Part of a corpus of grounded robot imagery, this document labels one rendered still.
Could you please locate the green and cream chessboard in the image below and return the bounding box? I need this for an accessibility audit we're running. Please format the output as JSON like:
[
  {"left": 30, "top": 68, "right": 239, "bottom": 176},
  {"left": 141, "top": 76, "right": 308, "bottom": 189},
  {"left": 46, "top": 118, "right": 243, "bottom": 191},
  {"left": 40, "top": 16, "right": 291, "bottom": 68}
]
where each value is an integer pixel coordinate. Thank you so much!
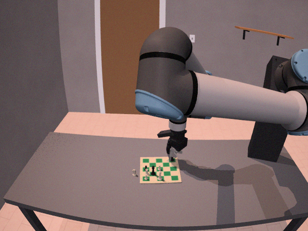
[{"left": 140, "top": 157, "right": 181, "bottom": 184}]

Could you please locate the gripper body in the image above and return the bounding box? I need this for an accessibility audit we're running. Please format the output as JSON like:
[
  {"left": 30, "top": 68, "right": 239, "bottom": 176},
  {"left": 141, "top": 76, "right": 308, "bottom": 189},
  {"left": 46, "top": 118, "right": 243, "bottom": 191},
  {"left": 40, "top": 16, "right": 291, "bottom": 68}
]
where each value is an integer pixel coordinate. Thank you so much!
[{"left": 168, "top": 130, "right": 188, "bottom": 152}]

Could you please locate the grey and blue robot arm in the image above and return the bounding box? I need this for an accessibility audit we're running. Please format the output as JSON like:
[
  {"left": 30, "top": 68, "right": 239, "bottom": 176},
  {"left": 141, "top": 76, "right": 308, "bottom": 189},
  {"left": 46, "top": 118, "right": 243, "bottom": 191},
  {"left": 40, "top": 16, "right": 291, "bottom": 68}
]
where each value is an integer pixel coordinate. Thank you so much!
[{"left": 135, "top": 27, "right": 308, "bottom": 138}]

